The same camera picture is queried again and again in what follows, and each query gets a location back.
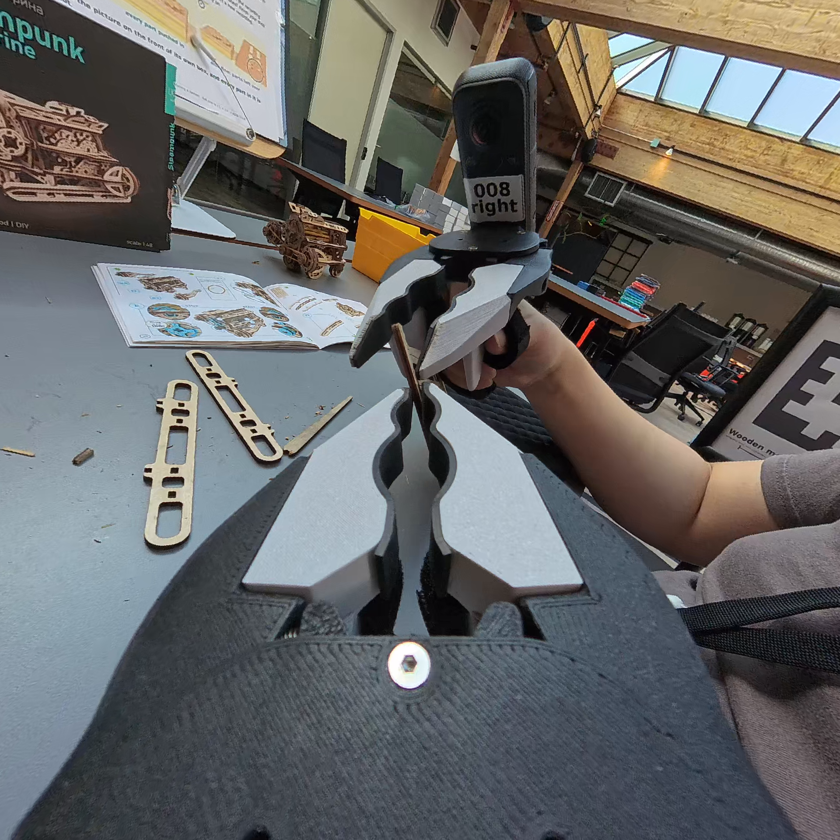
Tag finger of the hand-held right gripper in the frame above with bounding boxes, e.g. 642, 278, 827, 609
350, 256, 455, 368
419, 262, 526, 382

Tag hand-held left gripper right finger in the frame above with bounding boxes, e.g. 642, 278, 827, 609
425, 384, 585, 634

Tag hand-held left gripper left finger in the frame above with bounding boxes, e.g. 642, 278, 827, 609
243, 388, 409, 634

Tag laser-cut wooden parts sheet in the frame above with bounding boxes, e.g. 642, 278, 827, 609
392, 323, 431, 427

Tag person's right forearm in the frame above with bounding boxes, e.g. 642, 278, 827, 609
525, 354, 778, 568

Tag assembled wooden model vehicle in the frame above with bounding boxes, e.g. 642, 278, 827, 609
262, 202, 350, 280

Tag black model kit box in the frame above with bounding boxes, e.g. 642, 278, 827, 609
0, 0, 177, 252

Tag person's right hand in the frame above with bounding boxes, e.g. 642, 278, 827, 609
446, 303, 573, 399

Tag yellow storage bin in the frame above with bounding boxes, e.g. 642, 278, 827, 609
352, 208, 442, 284

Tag stack of grey boxes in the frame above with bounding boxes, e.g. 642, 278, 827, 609
407, 185, 470, 231

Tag tapered wooden stick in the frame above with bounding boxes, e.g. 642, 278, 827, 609
283, 395, 354, 457

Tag black quilted cushion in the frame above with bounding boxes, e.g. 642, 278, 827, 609
453, 386, 585, 493

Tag slotted wooden strip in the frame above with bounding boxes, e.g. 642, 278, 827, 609
185, 350, 284, 463
143, 379, 199, 549

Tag colourful stacked items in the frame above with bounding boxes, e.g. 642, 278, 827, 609
617, 274, 661, 313

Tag black office chair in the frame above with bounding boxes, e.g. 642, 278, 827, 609
607, 303, 731, 414
676, 335, 740, 424

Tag printed instruction booklet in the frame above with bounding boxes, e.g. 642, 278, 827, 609
92, 262, 389, 350

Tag instruction display stand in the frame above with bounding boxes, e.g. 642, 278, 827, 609
66, 0, 291, 240

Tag framed right marker sign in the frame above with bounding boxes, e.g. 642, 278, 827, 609
692, 284, 840, 462

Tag wall air vent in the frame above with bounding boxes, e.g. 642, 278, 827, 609
583, 172, 627, 207

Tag black webbing strap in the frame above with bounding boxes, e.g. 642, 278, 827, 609
679, 587, 840, 634
696, 626, 840, 673

